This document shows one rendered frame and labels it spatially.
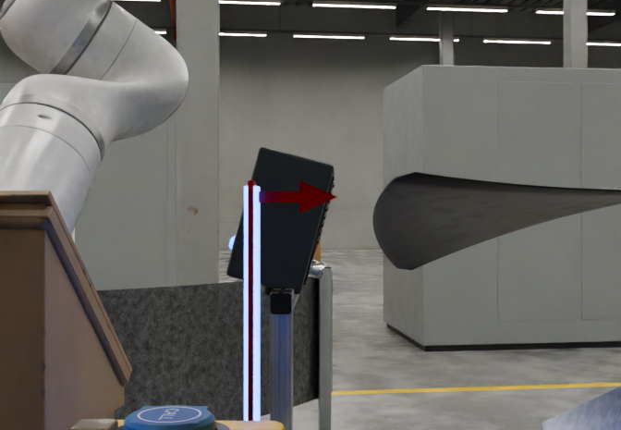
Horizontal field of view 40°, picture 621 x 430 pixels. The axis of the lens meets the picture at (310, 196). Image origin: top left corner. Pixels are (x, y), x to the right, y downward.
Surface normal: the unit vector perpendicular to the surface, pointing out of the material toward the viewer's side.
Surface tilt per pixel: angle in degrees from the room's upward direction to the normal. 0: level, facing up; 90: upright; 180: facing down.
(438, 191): 166
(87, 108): 70
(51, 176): 65
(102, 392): 90
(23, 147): 48
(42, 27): 111
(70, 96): 54
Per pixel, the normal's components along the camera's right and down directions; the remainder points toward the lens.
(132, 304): 0.51, 0.00
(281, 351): -0.03, 0.00
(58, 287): 0.99, 0.00
